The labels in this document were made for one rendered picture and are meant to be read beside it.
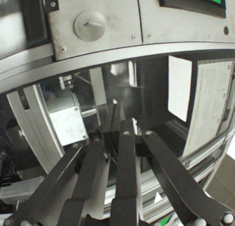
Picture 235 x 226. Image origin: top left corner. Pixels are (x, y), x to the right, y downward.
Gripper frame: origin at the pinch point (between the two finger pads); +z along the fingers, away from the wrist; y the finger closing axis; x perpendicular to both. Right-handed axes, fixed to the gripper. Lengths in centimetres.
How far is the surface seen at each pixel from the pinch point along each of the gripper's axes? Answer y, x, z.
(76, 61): -3.9, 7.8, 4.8
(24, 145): -31.8, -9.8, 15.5
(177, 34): 11.9, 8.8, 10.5
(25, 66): -9.8, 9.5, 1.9
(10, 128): -32.5, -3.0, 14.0
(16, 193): -51, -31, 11
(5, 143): -63, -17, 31
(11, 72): -11.8, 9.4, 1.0
